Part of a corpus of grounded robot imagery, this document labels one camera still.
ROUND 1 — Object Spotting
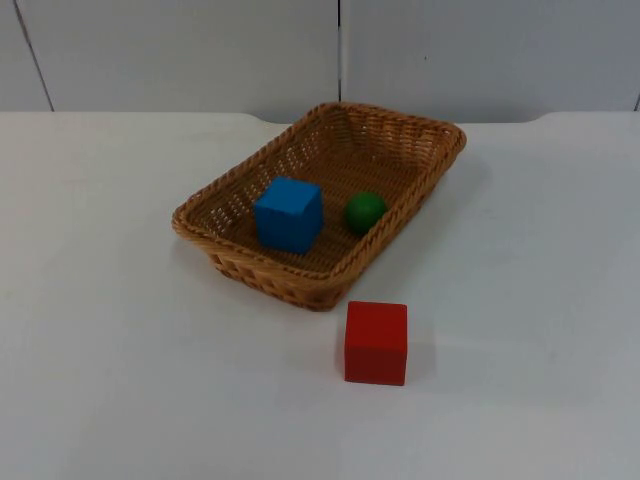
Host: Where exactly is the red cube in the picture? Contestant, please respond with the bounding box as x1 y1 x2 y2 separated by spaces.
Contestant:
343 300 409 387

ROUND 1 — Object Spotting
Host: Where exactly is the blue cube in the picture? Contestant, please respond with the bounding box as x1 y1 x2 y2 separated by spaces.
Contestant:
254 176 323 254

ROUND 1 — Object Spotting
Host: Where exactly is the pale brown wicker basket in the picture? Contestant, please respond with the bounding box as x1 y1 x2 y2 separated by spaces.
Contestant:
171 101 469 314

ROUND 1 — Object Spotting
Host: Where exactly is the green ball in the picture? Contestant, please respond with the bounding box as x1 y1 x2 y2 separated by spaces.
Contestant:
343 191 389 235

